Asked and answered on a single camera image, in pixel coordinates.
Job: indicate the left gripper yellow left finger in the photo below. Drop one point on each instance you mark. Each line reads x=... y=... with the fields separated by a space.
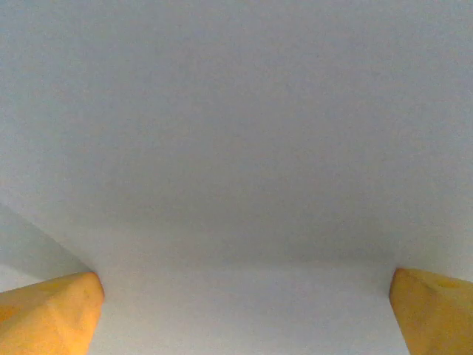
x=48 y=318

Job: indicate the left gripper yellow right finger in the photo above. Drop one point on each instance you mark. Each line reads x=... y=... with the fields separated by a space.
x=436 y=318

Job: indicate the green paper sheet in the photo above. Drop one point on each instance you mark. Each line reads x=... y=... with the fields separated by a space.
x=236 y=129

